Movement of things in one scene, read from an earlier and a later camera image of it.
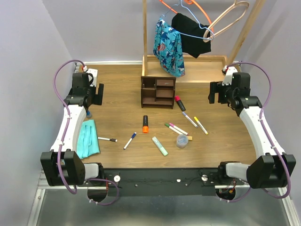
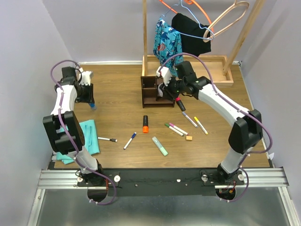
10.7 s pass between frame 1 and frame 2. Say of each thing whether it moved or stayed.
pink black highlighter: stayed
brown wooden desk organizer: stayed
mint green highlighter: stayed
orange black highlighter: stayed
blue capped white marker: stayed
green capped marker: stayed
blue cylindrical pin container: moved
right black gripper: moved
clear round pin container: moved
